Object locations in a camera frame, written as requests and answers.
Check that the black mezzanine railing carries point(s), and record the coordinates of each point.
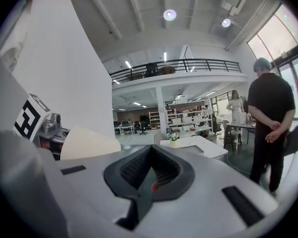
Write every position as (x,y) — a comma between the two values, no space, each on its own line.
(213,60)

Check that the cream cup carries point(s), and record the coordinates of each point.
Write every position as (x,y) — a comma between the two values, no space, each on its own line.
(89,142)

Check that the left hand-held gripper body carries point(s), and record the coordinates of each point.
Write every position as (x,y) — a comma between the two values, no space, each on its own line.
(27,118)

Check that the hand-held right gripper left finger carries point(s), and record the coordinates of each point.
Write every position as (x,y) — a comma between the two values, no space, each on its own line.
(89,195)

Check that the round ceiling lamp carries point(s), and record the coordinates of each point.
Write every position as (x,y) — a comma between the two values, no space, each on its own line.
(169,14)
(226,22)

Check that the small white shelf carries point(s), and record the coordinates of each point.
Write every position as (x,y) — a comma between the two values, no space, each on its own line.
(154,119)

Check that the potted blue and white flowers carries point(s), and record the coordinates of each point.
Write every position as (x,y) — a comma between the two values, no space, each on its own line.
(173,137)

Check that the grey upholstered chair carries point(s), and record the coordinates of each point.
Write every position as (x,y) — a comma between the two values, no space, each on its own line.
(159,138)

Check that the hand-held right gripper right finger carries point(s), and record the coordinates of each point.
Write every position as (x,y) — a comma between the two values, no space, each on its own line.
(201,207)

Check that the large white storage shelf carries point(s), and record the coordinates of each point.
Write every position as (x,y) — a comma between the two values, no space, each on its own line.
(186,120)

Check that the dark grey chair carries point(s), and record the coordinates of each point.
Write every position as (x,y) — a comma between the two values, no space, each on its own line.
(295,137)

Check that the beige dining chair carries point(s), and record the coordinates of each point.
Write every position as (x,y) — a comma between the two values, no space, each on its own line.
(232,133)

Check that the person's white jacket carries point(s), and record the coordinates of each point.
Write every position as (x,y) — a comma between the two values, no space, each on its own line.
(5,95)

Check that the black office chair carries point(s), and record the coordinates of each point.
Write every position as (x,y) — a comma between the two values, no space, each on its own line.
(143,128)

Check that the person's left forearm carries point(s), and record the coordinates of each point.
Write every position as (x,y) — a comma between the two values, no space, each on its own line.
(15,182)

